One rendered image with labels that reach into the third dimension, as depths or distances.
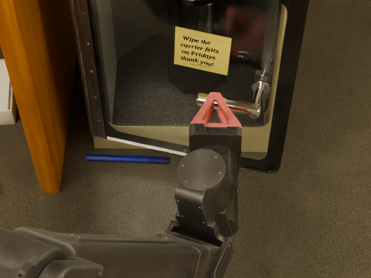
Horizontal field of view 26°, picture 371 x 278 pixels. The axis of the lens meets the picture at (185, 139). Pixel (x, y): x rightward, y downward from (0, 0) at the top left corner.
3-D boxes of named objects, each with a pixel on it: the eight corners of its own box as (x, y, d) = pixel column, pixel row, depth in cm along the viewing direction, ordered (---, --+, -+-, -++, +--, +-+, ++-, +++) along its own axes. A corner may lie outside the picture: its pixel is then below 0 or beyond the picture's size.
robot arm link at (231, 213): (196, 247, 100) (242, 244, 99) (185, 221, 95) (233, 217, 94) (197, 200, 104) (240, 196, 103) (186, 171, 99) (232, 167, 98)
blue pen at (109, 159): (85, 158, 134) (169, 161, 134) (86, 152, 135) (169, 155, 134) (86, 161, 135) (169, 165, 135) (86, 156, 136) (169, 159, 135)
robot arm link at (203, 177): (153, 269, 99) (216, 291, 95) (130, 224, 89) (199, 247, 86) (193, 190, 104) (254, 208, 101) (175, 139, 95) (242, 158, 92)
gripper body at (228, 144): (242, 123, 101) (243, 172, 97) (237, 167, 109) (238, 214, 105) (190, 122, 101) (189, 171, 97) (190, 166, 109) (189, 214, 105)
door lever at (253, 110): (203, 80, 113) (203, 69, 111) (269, 94, 112) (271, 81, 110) (194, 110, 110) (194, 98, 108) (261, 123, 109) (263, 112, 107)
